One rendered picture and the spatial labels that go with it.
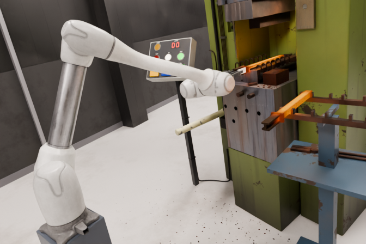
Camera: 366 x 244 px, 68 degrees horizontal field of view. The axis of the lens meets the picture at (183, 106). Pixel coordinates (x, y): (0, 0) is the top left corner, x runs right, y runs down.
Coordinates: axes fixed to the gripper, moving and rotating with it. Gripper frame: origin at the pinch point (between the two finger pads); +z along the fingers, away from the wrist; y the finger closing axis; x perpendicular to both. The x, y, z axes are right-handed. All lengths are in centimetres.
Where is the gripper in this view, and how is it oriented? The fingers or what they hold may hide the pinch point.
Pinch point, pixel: (239, 71)
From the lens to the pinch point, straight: 158.2
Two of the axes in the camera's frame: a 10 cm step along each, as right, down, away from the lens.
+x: -1.6, -9.4, -3.1
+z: 7.9, -3.1, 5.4
